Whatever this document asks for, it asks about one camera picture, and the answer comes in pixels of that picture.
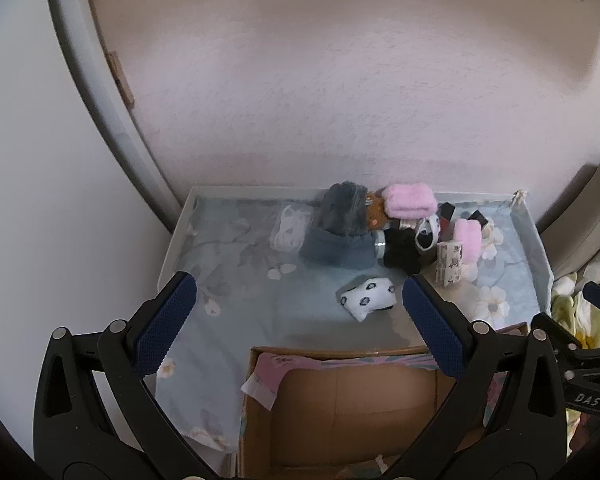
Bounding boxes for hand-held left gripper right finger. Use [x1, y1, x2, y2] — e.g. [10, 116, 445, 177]
[385, 276, 567, 480]

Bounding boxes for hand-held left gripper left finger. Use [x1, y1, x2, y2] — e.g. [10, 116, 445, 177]
[32, 271, 216, 480]

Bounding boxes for white sock with dark print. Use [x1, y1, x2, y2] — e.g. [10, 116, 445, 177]
[336, 276, 398, 323]

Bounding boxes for black cloth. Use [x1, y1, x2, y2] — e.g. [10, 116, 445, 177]
[382, 227, 438, 276]

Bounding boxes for brown cardboard box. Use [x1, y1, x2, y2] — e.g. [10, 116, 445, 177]
[236, 344, 528, 480]

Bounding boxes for beige chair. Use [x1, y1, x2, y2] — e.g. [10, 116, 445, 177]
[537, 157, 600, 281]

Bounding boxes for small pink folded towel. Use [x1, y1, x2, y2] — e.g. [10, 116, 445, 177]
[452, 218, 482, 265]

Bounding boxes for white pouch with black trim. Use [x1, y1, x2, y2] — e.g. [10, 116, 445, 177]
[414, 215, 441, 253]

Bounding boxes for pink patterned paper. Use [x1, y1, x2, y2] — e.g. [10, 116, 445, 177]
[241, 352, 301, 412]

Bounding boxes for pale blue floral tablecloth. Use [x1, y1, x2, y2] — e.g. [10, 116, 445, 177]
[162, 190, 551, 461]

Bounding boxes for red lip gloss black cap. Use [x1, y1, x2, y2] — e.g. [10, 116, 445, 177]
[437, 201, 458, 241]

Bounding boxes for blue-grey folded cloth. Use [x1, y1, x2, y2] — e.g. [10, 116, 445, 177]
[300, 227, 378, 271]

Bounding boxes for brown plush toy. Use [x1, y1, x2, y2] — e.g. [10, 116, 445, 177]
[365, 190, 393, 231]

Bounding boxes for large pink folded towel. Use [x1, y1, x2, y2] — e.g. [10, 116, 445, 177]
[382, 183, 437, 221]

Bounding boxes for white sock in clear bag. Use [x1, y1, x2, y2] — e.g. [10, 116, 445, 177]
[269, 205, 313, 253]

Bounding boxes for dark grey fuzzy hat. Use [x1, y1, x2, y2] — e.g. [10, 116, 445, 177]
[321, 181, 373, 237]

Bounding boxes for small wooden block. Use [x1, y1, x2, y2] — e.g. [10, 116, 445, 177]
[107, 51, 136, 106]

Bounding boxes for grey curved frame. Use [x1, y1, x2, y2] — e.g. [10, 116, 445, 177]
[42, 0, 188, 236]

